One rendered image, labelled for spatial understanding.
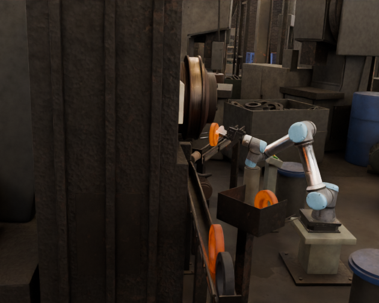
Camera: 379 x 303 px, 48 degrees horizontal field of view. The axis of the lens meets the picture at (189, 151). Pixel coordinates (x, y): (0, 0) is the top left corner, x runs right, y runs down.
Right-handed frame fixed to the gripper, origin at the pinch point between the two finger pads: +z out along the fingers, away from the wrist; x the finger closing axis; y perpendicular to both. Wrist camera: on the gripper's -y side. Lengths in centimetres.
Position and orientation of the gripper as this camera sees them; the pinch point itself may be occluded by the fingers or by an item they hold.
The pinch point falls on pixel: (214, 131)
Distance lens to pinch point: 286.8
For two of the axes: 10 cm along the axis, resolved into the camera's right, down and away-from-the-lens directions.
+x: -2.8, 2.1, -9.4
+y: 3.0, -9.1, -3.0
